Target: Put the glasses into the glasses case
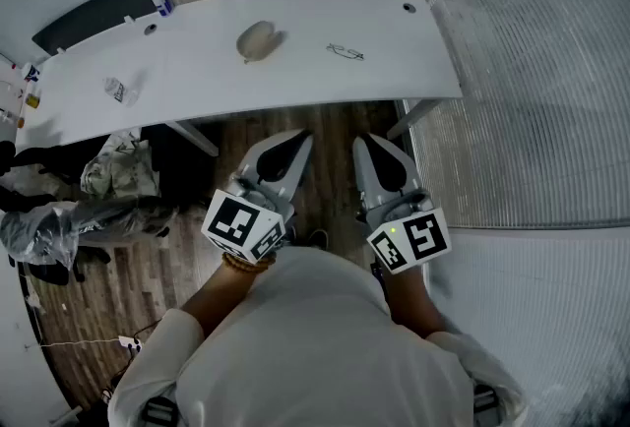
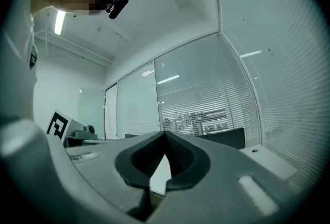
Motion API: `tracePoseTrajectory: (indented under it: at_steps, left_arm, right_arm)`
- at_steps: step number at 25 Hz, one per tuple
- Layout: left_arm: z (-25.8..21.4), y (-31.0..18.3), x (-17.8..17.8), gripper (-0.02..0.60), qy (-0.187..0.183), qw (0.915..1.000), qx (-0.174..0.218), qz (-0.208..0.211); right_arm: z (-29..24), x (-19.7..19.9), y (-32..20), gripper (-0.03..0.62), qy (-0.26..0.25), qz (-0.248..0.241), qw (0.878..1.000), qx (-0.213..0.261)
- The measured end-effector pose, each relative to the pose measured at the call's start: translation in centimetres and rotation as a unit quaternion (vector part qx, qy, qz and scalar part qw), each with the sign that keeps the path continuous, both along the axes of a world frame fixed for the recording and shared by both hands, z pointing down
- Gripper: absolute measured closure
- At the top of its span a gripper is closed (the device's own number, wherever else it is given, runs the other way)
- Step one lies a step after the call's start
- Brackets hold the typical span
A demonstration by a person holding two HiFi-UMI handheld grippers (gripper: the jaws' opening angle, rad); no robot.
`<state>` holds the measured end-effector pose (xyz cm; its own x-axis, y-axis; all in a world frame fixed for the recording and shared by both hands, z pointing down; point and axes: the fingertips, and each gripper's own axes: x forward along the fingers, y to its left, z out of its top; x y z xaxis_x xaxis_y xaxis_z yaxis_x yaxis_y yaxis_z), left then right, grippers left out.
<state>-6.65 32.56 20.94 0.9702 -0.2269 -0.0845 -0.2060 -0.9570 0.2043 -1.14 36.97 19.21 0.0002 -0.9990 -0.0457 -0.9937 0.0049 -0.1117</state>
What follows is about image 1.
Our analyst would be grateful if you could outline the clear plastic bag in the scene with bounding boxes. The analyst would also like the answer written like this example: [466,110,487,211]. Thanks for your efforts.
[0,200,81,269]

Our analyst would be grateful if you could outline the white power cable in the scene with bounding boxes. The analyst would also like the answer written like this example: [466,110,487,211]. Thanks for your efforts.
[38,337,122,350]

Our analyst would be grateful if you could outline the white desk leg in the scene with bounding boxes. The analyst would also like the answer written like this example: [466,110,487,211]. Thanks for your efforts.
[386,97,444,142]
[165,119,221,158]

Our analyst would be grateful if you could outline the narrow black partition panel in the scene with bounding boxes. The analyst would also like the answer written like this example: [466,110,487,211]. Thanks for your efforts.
[31,0,159,57]

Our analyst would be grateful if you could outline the person's white shirt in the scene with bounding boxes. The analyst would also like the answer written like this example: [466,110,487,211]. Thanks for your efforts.
[106,245,531,427]

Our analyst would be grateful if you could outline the pale crumpled clothing pile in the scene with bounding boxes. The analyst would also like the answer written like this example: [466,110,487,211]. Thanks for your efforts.
[80,129,162,200]

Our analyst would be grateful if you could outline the person's right forearm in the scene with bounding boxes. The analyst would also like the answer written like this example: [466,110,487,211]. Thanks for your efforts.
[379,262,463,338]

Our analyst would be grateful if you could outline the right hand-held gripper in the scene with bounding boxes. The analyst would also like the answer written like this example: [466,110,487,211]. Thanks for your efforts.
[350,133,453,275]

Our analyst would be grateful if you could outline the eyeglasses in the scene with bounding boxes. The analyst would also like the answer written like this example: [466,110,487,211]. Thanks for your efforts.
[325,42,366,62]

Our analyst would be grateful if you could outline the black floor cable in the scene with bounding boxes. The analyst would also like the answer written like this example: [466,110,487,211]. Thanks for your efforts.
[100,316,166,404]

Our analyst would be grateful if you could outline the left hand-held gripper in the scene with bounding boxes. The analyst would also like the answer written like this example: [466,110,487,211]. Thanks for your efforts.
[200,128,315,265]

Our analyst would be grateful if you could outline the black strap buckle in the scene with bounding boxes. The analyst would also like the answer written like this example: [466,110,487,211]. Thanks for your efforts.
[141,395,179,427]
[472,383,502,427]

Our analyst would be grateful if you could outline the person's black shoe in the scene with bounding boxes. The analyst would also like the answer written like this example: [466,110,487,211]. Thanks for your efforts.
[305,227,330,252]

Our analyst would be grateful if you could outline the black jacket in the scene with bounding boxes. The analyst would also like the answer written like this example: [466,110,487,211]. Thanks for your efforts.
[0,134,117,185]

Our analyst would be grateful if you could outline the crumpled clear plastic bottle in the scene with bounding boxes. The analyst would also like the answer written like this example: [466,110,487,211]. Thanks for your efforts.
[102,76,140,107]

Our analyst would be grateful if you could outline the beige cloth pouch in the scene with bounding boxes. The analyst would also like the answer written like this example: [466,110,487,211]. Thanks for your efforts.
[235,20,288,66]

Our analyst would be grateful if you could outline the person's left forearm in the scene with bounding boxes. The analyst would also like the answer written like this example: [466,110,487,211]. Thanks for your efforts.
[180,262,270,340]

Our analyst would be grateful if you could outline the wooden bead bracelet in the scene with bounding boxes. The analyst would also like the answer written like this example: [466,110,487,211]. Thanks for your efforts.
[220,251,278,275]

